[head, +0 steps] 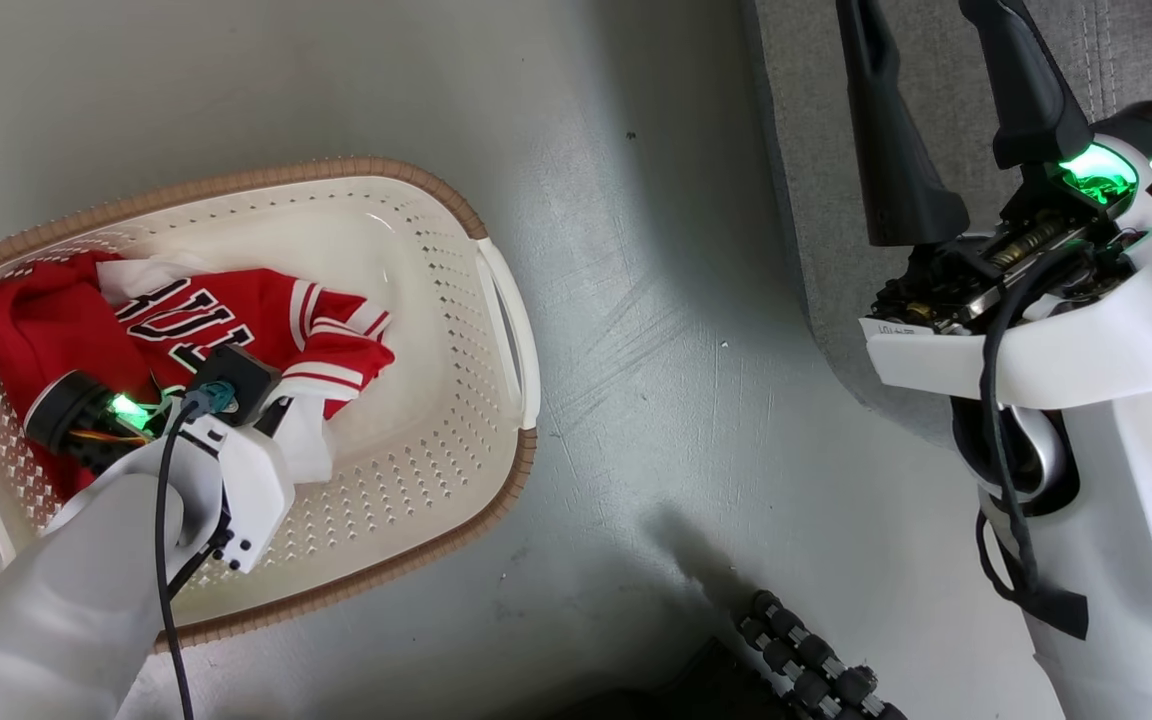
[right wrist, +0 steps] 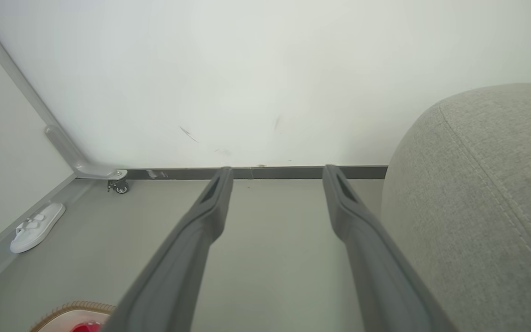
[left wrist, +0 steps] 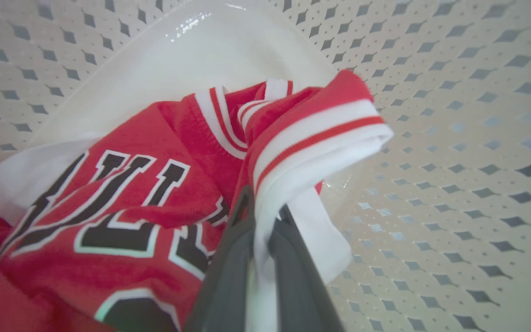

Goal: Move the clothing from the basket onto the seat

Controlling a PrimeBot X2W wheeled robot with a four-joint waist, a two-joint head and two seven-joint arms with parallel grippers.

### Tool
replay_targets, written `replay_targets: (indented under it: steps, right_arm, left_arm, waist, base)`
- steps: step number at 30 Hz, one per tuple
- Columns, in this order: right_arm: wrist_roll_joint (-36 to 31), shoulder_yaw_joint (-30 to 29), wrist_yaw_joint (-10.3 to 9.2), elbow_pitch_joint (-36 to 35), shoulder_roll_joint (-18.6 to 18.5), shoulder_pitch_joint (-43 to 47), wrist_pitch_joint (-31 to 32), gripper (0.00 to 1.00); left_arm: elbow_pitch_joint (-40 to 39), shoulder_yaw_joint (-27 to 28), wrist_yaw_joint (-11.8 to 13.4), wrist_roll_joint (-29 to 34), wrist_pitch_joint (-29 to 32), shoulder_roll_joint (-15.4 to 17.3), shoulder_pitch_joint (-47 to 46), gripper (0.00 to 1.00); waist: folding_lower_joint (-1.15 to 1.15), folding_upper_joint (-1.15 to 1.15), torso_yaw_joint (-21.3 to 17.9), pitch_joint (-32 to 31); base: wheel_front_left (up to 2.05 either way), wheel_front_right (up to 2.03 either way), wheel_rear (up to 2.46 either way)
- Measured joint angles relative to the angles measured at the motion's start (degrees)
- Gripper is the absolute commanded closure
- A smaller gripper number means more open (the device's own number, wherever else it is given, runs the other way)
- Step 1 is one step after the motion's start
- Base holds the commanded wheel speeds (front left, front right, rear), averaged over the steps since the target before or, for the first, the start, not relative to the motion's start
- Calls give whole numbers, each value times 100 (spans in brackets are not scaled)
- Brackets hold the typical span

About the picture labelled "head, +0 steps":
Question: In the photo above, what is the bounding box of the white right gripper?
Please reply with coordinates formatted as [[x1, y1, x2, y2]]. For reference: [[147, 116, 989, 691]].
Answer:
[[834, 0, 1152, 411]]

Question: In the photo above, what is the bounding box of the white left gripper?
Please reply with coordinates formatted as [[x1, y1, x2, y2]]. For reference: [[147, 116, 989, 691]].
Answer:
[[24, 370, 297, 573]]

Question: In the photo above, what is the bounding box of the red lettered basketball jersey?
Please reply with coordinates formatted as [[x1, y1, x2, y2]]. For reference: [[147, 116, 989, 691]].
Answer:
[[0, 250, 397, 501]]

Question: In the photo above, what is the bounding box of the cream perforated laundry basket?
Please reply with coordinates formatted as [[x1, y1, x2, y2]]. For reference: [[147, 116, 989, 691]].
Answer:
[[0, 155, 542, 653]]

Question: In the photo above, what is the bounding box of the grey fabric sofa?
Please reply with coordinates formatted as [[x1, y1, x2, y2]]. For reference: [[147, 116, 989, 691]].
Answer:
[[741, 0, 1152, 451]]

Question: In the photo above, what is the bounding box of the black roller base wheel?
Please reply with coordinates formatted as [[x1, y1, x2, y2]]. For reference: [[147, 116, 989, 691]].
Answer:
[[734, 588, 907, 720]]

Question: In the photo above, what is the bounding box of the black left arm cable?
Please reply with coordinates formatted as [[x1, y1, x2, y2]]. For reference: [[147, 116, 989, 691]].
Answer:
[[154, 395, 212, 720]]

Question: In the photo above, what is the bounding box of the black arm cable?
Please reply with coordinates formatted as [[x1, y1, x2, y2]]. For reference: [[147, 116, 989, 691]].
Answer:
[[154, 395, 212, 720], [974, 245, 1092, 641]]

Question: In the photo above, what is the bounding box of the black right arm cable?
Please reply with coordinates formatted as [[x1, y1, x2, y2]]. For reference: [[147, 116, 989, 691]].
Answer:
[[974, 245, 1092, 641]]

